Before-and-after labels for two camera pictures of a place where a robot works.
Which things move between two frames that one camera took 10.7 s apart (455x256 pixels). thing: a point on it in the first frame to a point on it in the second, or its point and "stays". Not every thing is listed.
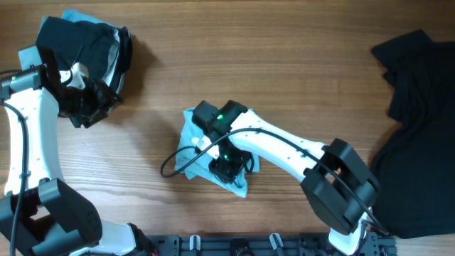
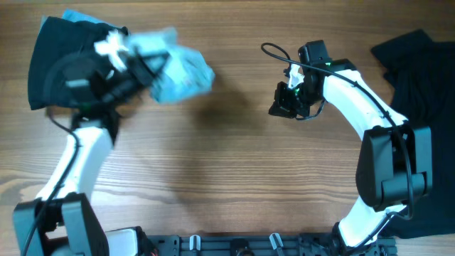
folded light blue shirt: [75, 16] stays
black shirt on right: [415, 168] stays
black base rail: [261, 244] stays
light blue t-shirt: [200, 168] to [185, 72]
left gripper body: [87, 104] to [126, 82]
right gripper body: [229, 161] to [295, 100]
